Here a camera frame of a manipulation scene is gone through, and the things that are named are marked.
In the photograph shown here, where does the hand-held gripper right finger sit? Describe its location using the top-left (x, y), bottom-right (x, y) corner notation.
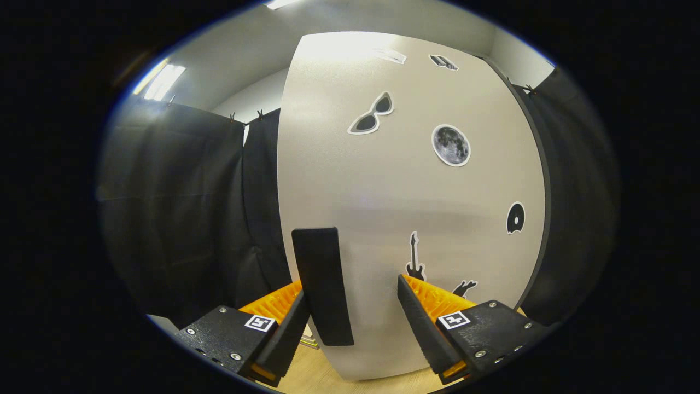
top-left (396, 274), bottom-right (550, 385)

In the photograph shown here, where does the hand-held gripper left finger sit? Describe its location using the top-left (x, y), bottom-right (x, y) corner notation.
top-left (176, 282), bottom-right (312, 388)

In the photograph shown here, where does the black door handle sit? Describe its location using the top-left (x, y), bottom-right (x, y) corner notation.
top-left (291, 227), bottom-right (355, 347)

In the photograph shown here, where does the beige shoe cabinet door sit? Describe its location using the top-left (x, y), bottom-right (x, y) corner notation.
top-left (277, 31), bottom-right (547, 382)

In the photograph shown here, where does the black backdrop cloth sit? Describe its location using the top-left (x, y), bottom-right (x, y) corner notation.
top-left (98, 66), bottom-right (621, 329)

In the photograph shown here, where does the narrow ceiling light strip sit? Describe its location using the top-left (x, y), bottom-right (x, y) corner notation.
top-left (133, 57), bottom-right (186, 102)

